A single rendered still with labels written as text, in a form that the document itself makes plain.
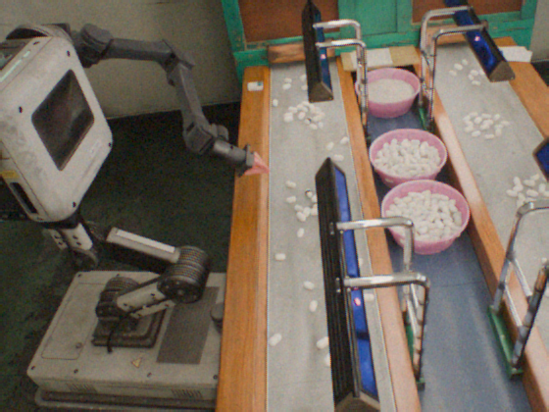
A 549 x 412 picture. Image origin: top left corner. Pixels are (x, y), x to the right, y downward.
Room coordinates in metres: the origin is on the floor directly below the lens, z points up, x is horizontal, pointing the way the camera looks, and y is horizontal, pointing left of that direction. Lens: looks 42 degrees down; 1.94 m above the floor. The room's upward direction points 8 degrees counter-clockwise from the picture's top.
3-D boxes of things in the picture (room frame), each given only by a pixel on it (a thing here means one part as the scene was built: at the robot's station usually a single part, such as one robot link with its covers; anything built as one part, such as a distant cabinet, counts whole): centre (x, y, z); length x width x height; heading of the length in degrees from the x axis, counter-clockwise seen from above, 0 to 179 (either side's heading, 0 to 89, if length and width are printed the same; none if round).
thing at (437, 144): (1.38, -0.35, 0.72); 0.27 x 0.27 x 0.10
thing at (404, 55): (2.04, -0.38, 0.77); 0.33 x 0.15 x 0.01; 87
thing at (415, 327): (0.69, -0.12, 0.90); 0.20 x 0.19 x 0.45; 177
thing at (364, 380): (0.69, -0.04, 1.08); 0.62 x 0.08 x 0.07; 177
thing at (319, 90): (1.66, -0.08, 1.08); 0.62 x 0.08 x 0.07; 177
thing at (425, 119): (1.64, -0.56, 0.90); 0.20 x 0.19 x 0.45; 177
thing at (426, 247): (1.10, -0.34, 0.72); 0.27 x 0.27 x 0.10
